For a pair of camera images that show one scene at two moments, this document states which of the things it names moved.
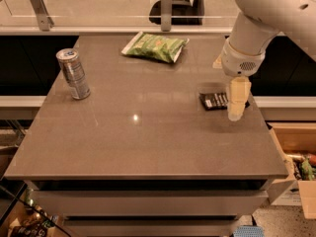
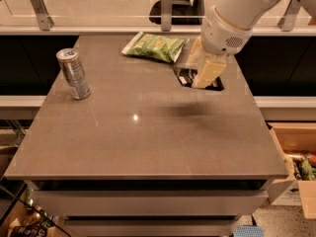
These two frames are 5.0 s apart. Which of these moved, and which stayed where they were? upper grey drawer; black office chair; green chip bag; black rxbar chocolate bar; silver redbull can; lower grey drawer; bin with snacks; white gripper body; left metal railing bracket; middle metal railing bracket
Moved: black rxbar chocolate bar; white gripper body
Stayed: lower grey drawer; left metal railing bracket; bin with snacks; middle metal railing bracket; green chip bag; black office chair; silver redbull can; upper grey drawer
